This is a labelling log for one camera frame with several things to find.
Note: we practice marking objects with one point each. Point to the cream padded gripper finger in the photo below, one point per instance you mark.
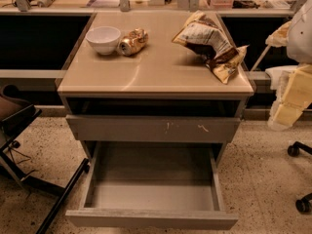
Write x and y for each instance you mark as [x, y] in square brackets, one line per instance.
[293, 96]
[279, 38]

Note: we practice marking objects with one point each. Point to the crushed orange soda can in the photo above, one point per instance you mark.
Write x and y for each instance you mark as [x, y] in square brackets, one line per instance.
[133, 42]

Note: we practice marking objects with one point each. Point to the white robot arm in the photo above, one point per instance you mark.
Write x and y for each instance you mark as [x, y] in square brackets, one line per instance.
[299, 46]

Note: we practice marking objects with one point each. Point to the grey drawer cabinet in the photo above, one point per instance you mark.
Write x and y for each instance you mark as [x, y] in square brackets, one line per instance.
[163, 79]

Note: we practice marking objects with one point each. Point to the open grey bottom drawer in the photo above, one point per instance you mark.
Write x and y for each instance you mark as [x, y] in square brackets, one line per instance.
[144, 184]

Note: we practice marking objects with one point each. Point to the closed grey upper drawer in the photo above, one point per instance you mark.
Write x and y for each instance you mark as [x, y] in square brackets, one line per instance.
[153, 128]

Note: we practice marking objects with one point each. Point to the dark items on shelf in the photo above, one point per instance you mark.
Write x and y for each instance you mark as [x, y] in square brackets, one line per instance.
[244, 4]

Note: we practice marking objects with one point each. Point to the brown white chip bag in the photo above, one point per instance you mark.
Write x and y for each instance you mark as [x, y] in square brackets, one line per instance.
[201, 35]

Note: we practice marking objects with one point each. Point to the white ceramic bowl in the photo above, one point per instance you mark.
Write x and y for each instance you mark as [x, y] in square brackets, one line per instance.
[104, 39]

